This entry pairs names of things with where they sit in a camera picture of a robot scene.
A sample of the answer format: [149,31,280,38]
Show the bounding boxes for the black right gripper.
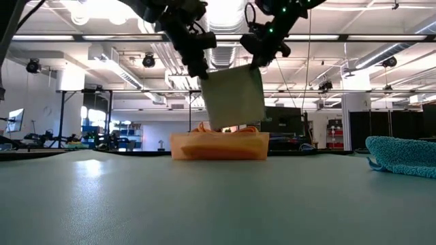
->
[249,13,301,71]

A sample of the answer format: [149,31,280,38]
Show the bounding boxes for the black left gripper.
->
[159,13,210,80]

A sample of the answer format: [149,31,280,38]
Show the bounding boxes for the light green microfiber towel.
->
[200,63,266,131]

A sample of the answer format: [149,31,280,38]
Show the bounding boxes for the light orange microfiber towel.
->
[180,144,265,161]

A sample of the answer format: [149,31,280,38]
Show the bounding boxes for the teal microfiber towel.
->
[365,135,436,180]

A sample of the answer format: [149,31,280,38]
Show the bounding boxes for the black computer monitor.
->
[260,105,303,134]

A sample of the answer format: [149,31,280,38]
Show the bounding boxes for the orange plastic bin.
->
[169,131,270,161]

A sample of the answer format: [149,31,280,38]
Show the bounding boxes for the black LED light bar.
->
[12,33,436,44]

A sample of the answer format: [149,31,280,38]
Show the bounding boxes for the red black storage rack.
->
[326,118,343,150]

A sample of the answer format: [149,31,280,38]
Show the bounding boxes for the white building column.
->
[341,69,372,151]

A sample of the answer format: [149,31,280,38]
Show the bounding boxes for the black partition panels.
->
[349,103,436,150]

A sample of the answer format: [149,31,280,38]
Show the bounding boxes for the small tilted computer monitor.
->
[5,108,25,133]

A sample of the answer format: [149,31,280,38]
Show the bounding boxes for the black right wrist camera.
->
[239,32,262,55]

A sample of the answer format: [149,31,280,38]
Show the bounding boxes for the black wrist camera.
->
[239,32,262,55]
[199,31,218,50]

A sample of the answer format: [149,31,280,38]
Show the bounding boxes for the silver ribbed ventilation duct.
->
[200,0,248,107]

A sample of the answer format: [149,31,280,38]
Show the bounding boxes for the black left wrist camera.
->
[199,31,218,50]

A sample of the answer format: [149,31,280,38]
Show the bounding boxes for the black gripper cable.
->
[244,2,258,27]

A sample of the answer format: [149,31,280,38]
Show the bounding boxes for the silver smooth ventilation duct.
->
[354,13,436,71]

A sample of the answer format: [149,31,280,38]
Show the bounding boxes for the black tall stand frame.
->
[56,88,114,150]

